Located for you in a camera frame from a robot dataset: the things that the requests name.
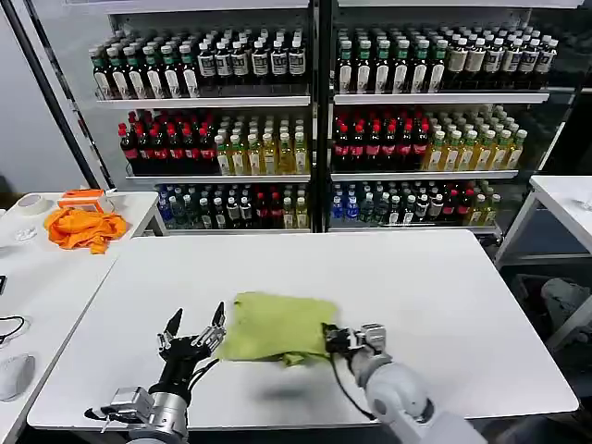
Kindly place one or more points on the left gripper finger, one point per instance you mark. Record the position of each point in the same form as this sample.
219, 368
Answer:
171, 330
213, 330

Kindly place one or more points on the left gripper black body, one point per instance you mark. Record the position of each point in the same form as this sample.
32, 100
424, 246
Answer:
182, 358

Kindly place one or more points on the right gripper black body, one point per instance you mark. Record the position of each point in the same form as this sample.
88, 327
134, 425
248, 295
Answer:
339, 340

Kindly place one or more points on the light green shirt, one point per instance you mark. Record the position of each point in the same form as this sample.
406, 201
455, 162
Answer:
277, 326

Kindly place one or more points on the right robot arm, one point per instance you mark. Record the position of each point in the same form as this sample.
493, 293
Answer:
400, 388

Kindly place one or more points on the white side table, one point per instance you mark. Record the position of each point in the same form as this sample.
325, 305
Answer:
51, 282

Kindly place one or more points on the orange cloth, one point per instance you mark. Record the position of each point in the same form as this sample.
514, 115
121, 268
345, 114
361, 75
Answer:
83, 229

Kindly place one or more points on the orange and white box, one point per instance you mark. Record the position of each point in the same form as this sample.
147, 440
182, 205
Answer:
83, 200

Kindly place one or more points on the grey computer mouse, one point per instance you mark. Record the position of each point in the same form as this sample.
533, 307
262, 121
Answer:
16, 377

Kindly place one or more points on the clear plastic bag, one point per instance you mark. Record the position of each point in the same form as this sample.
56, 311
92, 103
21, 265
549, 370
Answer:
25, 234

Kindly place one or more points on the black phone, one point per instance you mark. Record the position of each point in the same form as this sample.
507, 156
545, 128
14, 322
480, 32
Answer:
2, 284

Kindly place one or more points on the white tape roll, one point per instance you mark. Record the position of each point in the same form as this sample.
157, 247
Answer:
31, 203

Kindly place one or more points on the shelf with bottled drinks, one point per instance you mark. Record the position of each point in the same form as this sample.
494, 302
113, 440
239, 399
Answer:
425, 125
208, 125

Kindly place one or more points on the grey fabric bundle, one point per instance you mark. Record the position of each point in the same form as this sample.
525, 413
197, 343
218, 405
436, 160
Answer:
566, 300

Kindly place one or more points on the black slanted pole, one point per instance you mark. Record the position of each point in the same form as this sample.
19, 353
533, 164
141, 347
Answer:
55, 102

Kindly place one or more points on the white table with grey frame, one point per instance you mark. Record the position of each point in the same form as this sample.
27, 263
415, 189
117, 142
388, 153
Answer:
562, 199

